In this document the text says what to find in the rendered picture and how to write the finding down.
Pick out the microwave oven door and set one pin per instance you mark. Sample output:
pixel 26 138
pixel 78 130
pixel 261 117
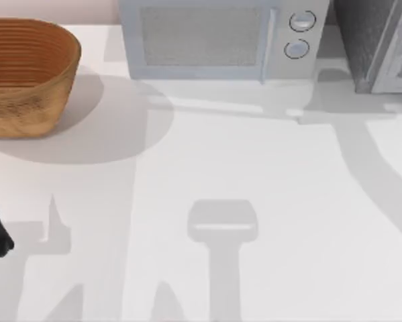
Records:
pixel 200 37

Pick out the pale microwave oven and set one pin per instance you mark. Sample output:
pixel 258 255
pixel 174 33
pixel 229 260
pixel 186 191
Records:
pixel 288 72

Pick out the round microwave knob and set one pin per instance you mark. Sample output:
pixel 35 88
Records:
pixel 296 49
pixel 302 20

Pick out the brown wooden basket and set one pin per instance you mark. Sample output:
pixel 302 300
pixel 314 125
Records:
pixel 26 84

